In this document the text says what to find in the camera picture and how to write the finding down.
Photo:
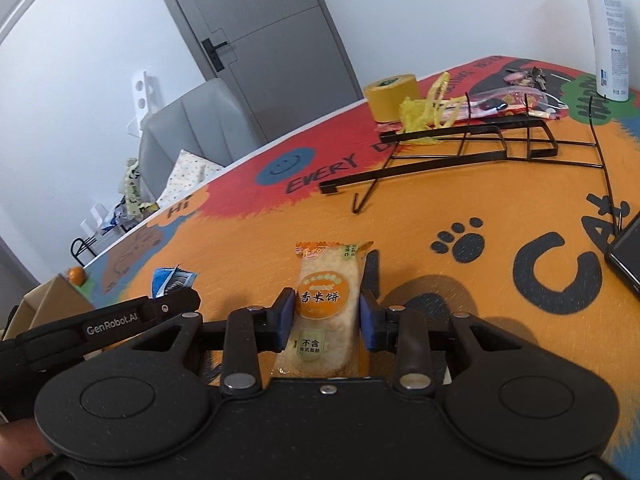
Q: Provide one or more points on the grey chair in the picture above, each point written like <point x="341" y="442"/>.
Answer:
<point x="190" y="120"/>

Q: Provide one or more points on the brown cardboard box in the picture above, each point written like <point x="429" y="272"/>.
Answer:
<point x="55" y="295"/>

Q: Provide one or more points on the small blue white snack packet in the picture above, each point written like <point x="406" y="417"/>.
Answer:
<point x="172" y="280"/>

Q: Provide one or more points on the grey side door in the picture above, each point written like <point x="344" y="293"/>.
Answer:
<point x="15" y="265"/>

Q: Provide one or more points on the black shoe rack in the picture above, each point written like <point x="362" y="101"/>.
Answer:
<point x="75" y="247"/>

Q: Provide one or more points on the white spray bottle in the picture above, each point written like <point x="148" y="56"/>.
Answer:
<point x="610" y="35"/>

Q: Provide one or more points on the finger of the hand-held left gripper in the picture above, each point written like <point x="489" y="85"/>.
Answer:
<point x="172" y="304"/>

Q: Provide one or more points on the white perforated board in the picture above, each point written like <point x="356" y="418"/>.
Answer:
<point x="142" y="90"/>

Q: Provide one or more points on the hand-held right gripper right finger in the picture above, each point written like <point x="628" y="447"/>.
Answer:
<point x="370" y="320"/>

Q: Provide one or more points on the white dotted cushion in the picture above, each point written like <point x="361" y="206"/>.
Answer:
<point x="185" y="175"/>

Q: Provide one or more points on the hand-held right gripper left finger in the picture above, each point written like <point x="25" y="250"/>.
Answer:
<point x="284" y="320"/>

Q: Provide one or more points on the blue plastic bag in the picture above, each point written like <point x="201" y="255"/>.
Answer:
<point x="122" y="217"/>

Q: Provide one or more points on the small orange fruit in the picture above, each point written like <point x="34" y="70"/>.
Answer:
<point x="76" y="276"/>

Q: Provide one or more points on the clear plastic bag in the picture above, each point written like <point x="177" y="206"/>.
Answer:
<point x="500" y="100"/>

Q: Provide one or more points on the orange rice cracker packet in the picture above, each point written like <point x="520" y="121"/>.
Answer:
<point x="325" y="310"/>

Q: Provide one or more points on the yellow tape roll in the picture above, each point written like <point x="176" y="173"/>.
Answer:
<point x="390" y="97"/>

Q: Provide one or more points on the white plastic stand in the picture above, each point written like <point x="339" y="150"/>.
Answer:
<point x="97" y="220"/>

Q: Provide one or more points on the black smartphone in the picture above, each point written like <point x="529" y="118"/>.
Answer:
<point x="630" y="255"/>

